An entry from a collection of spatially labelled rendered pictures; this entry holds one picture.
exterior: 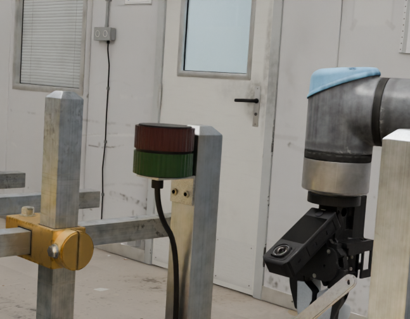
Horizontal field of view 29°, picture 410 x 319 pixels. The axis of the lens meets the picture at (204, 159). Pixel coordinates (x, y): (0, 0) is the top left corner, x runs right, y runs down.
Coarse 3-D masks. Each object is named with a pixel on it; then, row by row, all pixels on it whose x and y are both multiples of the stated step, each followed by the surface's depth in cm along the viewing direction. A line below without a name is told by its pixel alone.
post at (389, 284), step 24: (384, 144) 64; (408, 144) 62; (384, 168) 64; (408, 168) 62; (384, 192) 64; (408, 192) 62; (384, 216) 64; (408, 216) 62; (384, 240) 64; (408, 240) 62; (384, 264) 64; (408, 264) 62; (384, 288) 64; (408, 288) 63; (384, 312) 64; (408, 312) 63
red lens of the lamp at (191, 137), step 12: (144, 132) 76; (156, 132) 76; (168, 132) 76; (180, 132) 76; (192, 132) 77; (144, 144) 76; (156, 144) 76; (168, 144) 76; (180, 144) 76; (192, 144) 78
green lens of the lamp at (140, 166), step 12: (144, 156) 76; (156, 156) 76; (168, 156) 76; (180, 156) 76; (192, 156) 78; (132, 168) 79; (144, 168) 76; (156, 168) 76; (168, 168) 76; (180, 168) 76; (192, 168) 78
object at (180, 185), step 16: (176, 128) 76; (144, 176) 77; (192, 176) 79; (176, 192) 81; (192, 192) 80; (160, 208) 79; (176, 256) 81; (176, 272) 81; (176, 288) 81; (176, 304) 82
